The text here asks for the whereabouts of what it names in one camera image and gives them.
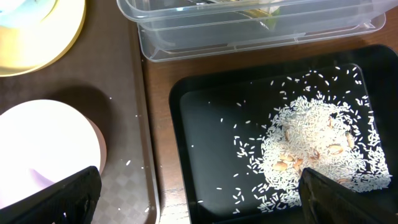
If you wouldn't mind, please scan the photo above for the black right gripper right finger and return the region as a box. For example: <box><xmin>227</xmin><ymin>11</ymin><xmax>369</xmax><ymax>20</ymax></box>
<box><xmin>298</xmin><ymin>167</ymin><xmax>397</xmax><ymax>224</ymax></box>

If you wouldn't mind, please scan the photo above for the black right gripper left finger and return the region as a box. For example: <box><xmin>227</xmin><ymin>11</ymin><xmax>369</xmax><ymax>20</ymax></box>
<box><xmin>1</xmin><ymin>166</ymin><xmax>102</xmax><ymax>224</ymax></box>

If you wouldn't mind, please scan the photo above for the pile of rice and nuts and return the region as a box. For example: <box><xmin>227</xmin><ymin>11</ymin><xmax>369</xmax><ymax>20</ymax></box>
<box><xmin>232</xmin><ymin>65</ymin><xmax>393</xmax><ymax>215</ymax></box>

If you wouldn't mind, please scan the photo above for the yellow green snack wrapper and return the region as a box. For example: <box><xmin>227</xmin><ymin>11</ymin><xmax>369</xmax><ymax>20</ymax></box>
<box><xmin>186</xmin><ymin>0</ymin><xmax>280</xmax><ymax>31</ymax></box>

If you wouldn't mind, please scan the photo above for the black waste tray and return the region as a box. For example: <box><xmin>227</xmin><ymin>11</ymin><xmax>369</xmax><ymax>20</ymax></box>
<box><xmin>169</xmin><ymin>45</ymin><xmax>397</xmax><ymax>223</ymax></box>

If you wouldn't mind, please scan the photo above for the brown serving tray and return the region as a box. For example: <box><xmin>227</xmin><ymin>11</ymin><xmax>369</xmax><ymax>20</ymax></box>
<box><xmin>1</xmin><ymin>1</ymin><xmax>160</xmax><ymax>223</ymax></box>

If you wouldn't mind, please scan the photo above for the yellow plate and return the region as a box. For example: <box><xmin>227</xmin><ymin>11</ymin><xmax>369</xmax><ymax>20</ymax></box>
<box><xmin>1</xmin><ymin>0</ymin><xmax>86</xmax><ymax>77</ymax></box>

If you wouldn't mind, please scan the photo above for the clear plastic bin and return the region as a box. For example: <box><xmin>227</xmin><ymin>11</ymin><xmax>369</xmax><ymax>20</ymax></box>
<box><xmin>117</xmin><ymin>0</ymin><xmax>397</xmax><ymax>62</ymax></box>

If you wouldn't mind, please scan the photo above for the light blue bowl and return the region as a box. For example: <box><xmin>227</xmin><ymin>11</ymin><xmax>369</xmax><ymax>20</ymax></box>
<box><xmin>1</xmin><ymin>0</ymin><xmax>57</xmax><ymax>28</ymax></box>

